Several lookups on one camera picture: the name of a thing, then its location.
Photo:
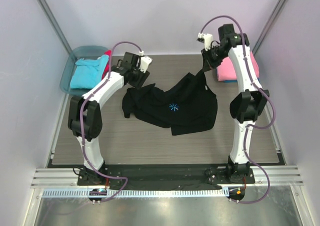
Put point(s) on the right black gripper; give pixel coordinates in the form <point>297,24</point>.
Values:
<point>208,56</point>

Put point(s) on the red t shirt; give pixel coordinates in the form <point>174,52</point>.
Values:
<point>106,58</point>

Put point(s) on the white slotted cable duct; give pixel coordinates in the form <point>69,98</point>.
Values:
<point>101,193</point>

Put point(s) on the left aluminium corner post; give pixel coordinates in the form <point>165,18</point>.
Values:
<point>54,23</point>

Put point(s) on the teal plastic basket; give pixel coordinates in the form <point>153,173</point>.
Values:
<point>82,52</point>

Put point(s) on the light blue t shirt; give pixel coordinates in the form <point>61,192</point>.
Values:
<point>88,73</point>

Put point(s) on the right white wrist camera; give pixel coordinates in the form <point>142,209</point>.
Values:
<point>206,39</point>

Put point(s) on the right aluminium corner post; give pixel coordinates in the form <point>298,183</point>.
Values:
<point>269,24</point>

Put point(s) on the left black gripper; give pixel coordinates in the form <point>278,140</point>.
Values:
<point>143,77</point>

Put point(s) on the aluminium corner post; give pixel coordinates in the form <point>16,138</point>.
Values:
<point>269,24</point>
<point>54,23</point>

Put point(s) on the aluminium rail beam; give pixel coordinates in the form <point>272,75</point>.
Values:
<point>64,177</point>

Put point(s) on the black t shirt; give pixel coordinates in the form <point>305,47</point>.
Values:
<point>190,106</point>

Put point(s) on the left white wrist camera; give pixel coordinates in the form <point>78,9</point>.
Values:
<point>144,62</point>

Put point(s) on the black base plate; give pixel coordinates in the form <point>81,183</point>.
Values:
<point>163,177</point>

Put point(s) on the blue folded t shirt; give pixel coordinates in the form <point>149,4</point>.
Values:
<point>230,81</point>

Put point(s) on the pink folded t shirt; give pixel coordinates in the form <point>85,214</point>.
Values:
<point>225,71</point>

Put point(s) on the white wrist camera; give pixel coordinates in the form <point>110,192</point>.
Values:
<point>144,62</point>
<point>206,39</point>

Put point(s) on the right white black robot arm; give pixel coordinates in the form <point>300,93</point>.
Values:
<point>247,106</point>

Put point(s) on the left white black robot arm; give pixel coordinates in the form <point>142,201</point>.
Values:
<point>85,113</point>

